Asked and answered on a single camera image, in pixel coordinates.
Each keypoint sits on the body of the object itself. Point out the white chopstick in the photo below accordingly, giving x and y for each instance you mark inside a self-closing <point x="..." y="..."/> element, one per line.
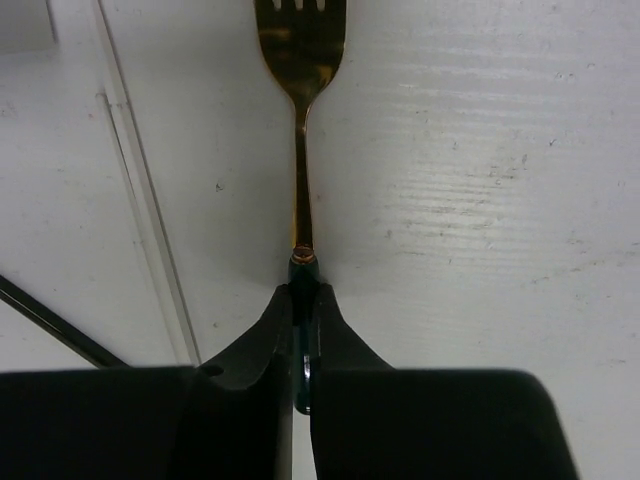
<point x="152" y="240"/>

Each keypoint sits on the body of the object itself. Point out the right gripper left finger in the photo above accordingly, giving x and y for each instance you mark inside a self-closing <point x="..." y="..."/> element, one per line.
<point x="230" y="418"/>

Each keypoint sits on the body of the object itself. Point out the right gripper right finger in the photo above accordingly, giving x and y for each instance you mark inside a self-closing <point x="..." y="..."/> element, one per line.
<point x="372" y="421"/>

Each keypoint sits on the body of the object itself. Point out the black chopstick right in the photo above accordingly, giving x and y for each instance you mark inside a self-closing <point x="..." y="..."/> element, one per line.
<point x="56" y="326"/>

